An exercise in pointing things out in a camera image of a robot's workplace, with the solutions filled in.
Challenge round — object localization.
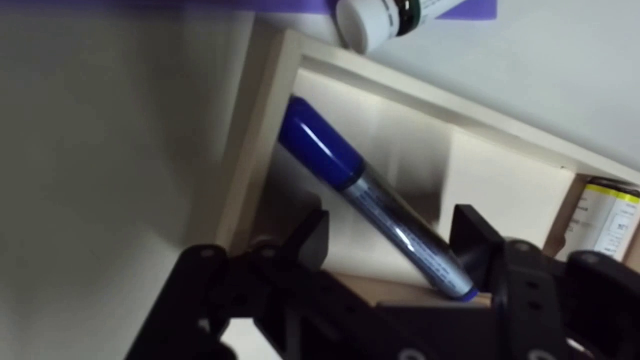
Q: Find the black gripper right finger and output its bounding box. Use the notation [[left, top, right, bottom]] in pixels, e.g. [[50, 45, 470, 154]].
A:
[[450, 202, 640, 360]]

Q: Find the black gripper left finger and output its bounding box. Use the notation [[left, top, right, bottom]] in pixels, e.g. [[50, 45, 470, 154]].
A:
[[124, 206, 376, 360]]

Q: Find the blue marker pen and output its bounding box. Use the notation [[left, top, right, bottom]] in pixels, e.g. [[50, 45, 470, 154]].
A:
[[277, 95, 481, 305]]

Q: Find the light wooden compartment tray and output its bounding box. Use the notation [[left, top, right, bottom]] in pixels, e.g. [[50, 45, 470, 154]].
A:
[[212, 26, 640, 310]]

